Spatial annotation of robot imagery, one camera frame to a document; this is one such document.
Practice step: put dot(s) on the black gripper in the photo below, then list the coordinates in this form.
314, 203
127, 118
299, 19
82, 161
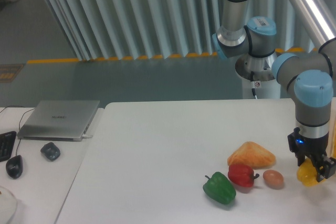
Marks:
315, 150

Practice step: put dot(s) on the yellow bell pepper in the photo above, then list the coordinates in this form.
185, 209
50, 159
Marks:
307, 174

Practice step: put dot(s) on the white striped sleeve forearm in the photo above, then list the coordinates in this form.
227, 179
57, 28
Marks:
8, 205

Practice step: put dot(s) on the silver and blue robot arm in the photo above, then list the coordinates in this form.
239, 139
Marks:
308, 80

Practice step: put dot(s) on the red bell pepper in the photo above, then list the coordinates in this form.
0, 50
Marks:
242, 175

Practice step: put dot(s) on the green bell pepper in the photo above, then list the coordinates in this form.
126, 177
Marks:
219, 188

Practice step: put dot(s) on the brown egg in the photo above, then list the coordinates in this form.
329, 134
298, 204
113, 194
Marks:
273, 179

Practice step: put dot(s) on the orange triangular bread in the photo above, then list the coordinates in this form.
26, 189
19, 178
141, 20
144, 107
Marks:
253, 155

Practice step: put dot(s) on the white folding partition screen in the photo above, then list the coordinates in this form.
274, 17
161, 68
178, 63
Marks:
138, 28

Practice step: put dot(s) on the dark grey earbud case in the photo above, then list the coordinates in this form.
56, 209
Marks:
50, 151

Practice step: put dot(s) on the silver closed laptop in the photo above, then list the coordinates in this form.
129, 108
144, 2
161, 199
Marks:
63, 120

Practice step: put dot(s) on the black computer mouse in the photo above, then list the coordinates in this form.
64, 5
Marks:
14, 167

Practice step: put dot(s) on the black keyboard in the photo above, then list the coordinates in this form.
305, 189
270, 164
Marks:
7, 141

